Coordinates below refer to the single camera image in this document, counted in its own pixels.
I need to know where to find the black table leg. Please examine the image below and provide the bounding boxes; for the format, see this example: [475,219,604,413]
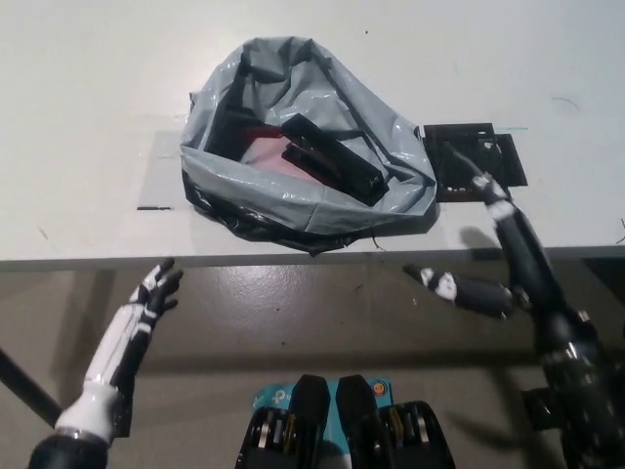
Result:
[0,346,63,429]

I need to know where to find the black square frame plate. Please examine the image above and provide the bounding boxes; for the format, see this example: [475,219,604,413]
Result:
[423,123,498,204]

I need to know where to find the black flat plate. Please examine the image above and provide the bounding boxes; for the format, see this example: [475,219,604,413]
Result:
[492,135,530,188]

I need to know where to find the black floor plate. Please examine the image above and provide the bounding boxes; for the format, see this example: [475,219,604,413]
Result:
[112,390,136,438]
[521,388,558,431]

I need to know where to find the black and white right hand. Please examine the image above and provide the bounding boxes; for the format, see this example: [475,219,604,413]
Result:
[402,146,568,324]

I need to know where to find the white and black left hand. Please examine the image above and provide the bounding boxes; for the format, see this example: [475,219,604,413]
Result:
[82,258,185,393]

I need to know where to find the pink item inside bag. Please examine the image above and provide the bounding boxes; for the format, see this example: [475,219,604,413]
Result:
[242,136,313,182]

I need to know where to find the grey and black plastic bag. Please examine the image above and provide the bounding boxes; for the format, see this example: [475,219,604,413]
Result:
[179,36,439,258]

